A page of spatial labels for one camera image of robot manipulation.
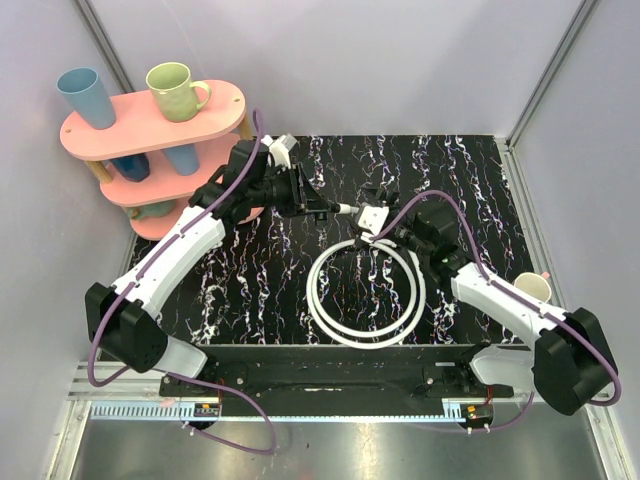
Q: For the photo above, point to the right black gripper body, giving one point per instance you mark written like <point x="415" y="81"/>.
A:
<point x="389" y="195"/>

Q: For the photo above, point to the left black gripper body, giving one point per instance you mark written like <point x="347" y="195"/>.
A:
<point x="301" y="190"/>

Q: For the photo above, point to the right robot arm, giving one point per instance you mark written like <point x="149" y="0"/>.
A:
<point x="567" y="360"/>

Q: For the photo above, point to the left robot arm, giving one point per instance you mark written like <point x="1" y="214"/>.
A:
<point x="122" y="318"/>

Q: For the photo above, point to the black marbled mat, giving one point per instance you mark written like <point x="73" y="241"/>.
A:
<point x="252" y="290"/>

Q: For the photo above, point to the light blue cup middle shelf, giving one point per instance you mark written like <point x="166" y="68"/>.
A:
<point x="184" y="159"/>

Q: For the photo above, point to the teal mug bottom shelf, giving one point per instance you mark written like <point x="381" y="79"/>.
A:
<point x="153" y="210"/>

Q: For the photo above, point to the pink three-tier shelf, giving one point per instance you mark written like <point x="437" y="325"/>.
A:
<point x="140" y="128"/>

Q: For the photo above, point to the green mug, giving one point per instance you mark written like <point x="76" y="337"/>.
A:
<point x="178" y="97"/>

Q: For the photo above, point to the dark blue cup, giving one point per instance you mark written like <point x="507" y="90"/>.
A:
<point x="134" y="168"/>

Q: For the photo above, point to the pink beige cup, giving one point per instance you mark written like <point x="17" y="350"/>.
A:
<point x="534" y="284"/>

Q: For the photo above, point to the light blue tall cup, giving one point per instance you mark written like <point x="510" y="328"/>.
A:
<point x="83" y="89"/>

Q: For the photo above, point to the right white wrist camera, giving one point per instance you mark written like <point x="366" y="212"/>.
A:
<point x="370" y="220"/>

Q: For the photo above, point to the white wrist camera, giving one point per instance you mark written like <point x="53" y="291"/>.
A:
<point x="370" y="220"/>
<point x="279" y="150"/>

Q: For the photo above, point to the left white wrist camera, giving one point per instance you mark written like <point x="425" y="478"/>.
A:
<point x="279" y="150"/>

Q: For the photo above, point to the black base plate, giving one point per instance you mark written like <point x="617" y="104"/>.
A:
<point x="324" y="381"/>

